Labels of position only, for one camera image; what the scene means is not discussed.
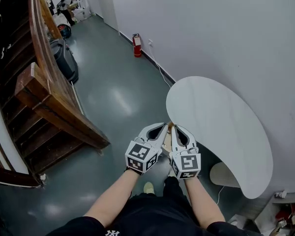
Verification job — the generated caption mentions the short white cable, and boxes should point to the short white cable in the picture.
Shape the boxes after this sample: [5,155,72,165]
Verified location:
[216,185,226,206]

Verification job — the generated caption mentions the person's left forearm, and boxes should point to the person's left forearm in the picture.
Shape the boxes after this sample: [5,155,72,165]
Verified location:
[84,168,141,228]

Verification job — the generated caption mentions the person's beige right shoe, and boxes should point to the person's beige right shoe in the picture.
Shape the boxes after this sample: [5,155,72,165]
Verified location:
[167,165,178,179]

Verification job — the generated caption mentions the white round table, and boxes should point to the white round table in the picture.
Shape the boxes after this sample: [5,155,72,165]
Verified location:
[165,76,274,200]

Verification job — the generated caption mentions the white ceramic fixture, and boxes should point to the white ceramic fixture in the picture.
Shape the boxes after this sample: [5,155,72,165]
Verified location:
[72,0,92,22]

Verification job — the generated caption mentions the long white floor cable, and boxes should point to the long white floor cable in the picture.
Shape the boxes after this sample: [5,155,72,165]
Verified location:
[150,45,176,88]

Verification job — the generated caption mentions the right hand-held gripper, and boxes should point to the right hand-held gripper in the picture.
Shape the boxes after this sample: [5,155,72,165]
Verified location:
[169,124,202,180]

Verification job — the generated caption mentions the red box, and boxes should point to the red box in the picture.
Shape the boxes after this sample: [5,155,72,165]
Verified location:
[274,204,295,221]

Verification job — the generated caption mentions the person's right forearm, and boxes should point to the person's right forearm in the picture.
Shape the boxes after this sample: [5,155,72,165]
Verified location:
[183,177,226,229]

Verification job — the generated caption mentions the white door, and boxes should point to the white door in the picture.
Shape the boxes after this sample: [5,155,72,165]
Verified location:
[95,0,119,32]

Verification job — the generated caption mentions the person's black shirt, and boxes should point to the person's black shirt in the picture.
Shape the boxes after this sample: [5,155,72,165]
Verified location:
[46,193,261,236]

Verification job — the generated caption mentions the person's beige left shoe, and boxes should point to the person's beige left shoe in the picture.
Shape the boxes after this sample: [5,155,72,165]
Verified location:
[143,181,156,196]

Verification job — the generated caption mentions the round red and black vacuum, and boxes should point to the round red and black vacuum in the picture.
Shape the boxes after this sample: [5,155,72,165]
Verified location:
[57,23,72,39]

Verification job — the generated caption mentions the person's beige shoe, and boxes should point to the person's beige shoe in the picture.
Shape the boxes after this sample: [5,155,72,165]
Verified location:
[143,181,156,196]
[167,165,178,179]

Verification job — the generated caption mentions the wooden staircase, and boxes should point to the wooden staircase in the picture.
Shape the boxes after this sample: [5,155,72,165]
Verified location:
[0,0,111,189]

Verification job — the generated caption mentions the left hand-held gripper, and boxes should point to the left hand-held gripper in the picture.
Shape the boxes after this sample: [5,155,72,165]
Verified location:
[124,122,169,176]

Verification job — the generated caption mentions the red fire extinguisher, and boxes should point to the red fire extinguisher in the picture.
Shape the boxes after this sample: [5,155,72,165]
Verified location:
[132,33,143,59]

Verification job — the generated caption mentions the person's black trousers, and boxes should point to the person's black trousers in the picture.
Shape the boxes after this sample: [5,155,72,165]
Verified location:
[162,176,189,199]

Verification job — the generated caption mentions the small tan object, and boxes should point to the small tan object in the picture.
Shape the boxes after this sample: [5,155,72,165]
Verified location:
[161,121,175,157]

